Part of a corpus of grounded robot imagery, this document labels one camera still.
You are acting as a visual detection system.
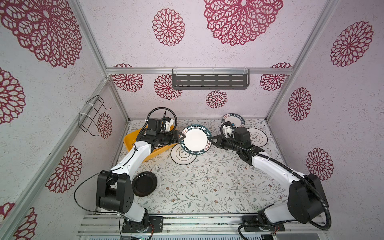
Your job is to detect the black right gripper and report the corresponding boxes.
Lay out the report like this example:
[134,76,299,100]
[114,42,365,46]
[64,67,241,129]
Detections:
[208,134,242,154]

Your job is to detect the large green-rim lettered plate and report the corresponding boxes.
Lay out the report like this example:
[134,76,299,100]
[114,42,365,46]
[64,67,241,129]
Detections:
[181,124,212,156]

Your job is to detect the large white clover-emblem plate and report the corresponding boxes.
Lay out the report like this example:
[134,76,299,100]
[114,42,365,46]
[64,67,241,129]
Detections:
[171,144,197,166]

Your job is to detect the small green-rim lettered plate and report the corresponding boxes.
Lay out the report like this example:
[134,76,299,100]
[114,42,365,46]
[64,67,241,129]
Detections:
[222,113,245,128]

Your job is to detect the small white clover-emblem plate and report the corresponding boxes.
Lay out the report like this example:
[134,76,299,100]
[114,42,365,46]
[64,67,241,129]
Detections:
[247,128,268,147]

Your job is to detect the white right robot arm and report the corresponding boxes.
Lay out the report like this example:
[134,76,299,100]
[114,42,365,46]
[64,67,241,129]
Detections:
[209,122,332,230]

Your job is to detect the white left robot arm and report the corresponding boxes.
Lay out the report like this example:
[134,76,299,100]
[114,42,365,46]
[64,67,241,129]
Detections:
[96,117,185,226]

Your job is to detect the yellow plastic bin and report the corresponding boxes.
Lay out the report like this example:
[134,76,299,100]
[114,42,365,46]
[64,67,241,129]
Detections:
[124,127,181,163]

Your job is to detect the black plate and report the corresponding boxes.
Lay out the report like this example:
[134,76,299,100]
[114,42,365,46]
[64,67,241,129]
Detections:
[132,172,158,197]

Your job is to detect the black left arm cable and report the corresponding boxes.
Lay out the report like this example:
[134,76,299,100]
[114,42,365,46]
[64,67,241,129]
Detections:
[73,107,178,214]

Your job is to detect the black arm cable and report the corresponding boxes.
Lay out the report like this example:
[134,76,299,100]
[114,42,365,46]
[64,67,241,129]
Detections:
[73,107,178,214]
[219,120,332,240]

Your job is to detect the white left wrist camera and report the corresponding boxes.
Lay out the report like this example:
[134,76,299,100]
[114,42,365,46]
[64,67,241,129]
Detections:
[163,117,175,132]

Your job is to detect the grey slotted wall shelf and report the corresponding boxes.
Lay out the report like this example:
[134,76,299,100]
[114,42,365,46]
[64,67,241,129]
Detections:
[171,69,250,90]

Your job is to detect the black wire wall rack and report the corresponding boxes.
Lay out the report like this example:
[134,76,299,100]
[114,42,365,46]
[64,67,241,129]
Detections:
[78,95,112,137]

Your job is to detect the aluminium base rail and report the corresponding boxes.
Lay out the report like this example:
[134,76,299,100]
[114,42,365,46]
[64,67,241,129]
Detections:
[75,214,332,240]

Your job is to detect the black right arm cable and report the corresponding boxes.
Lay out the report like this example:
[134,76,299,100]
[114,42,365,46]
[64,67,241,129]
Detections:
[219,120,332,240]

